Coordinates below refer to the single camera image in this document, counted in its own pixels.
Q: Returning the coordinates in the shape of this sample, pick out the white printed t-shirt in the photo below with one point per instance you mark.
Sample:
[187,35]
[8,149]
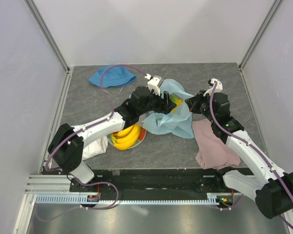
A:
[93,145]

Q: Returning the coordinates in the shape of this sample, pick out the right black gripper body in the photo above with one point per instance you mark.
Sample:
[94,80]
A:
[201,105]

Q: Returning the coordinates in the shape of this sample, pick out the pink folded cloth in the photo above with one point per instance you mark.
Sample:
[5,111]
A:
[213,153]

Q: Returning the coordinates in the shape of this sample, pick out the light blue plastic bag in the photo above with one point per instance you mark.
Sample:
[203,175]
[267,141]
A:
[178,123]

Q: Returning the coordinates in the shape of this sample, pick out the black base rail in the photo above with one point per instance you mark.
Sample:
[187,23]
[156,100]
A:
[186,179]

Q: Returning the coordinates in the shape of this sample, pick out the blue bucket hat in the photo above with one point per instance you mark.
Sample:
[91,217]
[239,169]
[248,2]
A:
[116,77]

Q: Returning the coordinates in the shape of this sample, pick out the round fruit plate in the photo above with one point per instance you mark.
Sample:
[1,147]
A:
[140,139]

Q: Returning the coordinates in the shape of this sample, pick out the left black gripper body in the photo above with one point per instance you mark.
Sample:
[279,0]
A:
[156,104]

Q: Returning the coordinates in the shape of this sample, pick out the yellow banana bunch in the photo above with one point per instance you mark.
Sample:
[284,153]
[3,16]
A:
[126,138]

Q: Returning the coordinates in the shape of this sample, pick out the yellow lemon fruit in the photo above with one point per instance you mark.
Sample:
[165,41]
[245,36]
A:
[177,101]

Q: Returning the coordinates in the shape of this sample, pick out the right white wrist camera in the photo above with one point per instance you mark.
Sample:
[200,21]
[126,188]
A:
[216,86]

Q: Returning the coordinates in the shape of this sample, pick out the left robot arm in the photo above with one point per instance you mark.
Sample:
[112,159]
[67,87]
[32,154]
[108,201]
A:
[68,143]

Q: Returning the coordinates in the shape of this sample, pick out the white slotted cable duct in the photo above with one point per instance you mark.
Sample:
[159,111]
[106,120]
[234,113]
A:
[87,200]

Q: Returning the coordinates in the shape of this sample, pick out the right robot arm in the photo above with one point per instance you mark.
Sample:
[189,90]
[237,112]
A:
[271,188]

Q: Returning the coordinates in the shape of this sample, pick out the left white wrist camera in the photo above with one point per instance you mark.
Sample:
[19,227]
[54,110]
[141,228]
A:
[154,83]

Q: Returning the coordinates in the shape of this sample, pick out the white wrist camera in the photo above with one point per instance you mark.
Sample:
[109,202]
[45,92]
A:
[154,83]
[216,86]

